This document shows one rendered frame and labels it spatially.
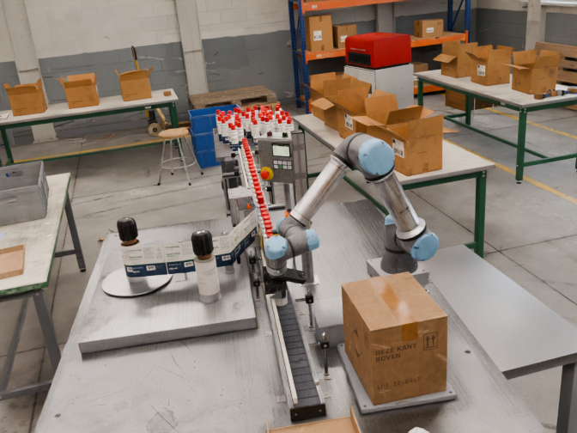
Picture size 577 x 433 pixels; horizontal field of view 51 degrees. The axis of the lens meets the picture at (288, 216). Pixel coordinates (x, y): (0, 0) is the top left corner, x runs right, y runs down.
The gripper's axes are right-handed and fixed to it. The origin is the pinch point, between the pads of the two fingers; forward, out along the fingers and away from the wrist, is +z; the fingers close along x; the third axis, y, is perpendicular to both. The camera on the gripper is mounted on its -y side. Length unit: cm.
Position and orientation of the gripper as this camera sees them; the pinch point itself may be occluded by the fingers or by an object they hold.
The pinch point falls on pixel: (282, 295)
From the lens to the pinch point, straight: 237.2
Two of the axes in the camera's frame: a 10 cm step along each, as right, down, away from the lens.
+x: 1.6, 7.7, -6.1
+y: -9.9, 1.3, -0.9
